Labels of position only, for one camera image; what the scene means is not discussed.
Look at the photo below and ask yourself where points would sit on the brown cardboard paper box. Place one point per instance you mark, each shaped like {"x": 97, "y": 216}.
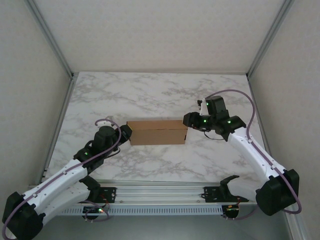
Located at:
{"x": 157, "y": 136}

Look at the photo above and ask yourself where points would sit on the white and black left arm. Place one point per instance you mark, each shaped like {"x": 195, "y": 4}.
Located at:
{"x": 50, "y": 197}

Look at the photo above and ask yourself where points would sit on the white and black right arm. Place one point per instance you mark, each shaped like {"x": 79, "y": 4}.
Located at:
{"x": 277, "y": 195}

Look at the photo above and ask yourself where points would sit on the black controller board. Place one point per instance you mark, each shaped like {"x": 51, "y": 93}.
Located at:
{"x": 231, "y": 211}
{"x": 93, "y": 210}

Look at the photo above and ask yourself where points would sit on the aluminium mounting beam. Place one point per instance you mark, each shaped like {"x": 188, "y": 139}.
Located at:
{"x": 160, "y": 195}

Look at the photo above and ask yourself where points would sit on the grey metal lower panel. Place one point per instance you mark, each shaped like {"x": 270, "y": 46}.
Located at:
{"x": 160, "y": 227}

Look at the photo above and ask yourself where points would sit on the aluminium side rail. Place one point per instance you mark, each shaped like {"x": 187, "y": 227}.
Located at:
{"x": 253, "y": 95}
{"x": 65, "y": 100}

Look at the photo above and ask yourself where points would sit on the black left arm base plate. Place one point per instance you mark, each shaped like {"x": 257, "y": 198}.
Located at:
{"x": 110, "y": 195}

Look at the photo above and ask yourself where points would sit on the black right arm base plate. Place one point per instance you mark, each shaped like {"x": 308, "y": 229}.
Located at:
{"x": 212, "y": 195}

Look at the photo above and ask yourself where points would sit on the aluminium frame post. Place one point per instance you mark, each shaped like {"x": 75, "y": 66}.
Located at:
{"x": 268, "y": 37}
{"x": 50, "y": 37}

